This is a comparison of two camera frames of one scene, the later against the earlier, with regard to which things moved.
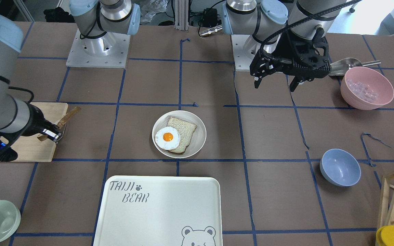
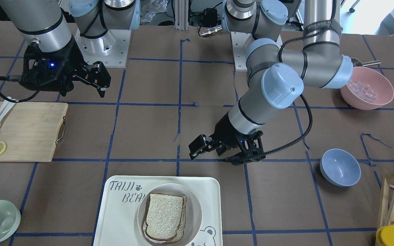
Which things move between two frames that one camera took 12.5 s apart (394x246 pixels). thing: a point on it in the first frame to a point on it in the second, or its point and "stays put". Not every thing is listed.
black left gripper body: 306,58 to 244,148
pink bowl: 363,88 stays put
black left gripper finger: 261,66 to 202,144
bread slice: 186,130 to 170,213
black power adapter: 210,17 stays put
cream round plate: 179,134 to 193,212
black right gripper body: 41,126 to 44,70
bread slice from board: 43,137 to 163,216
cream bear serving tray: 159,210 stays put
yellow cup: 392,235 stays put
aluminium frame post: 181,15 stays put
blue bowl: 340,167 stays put
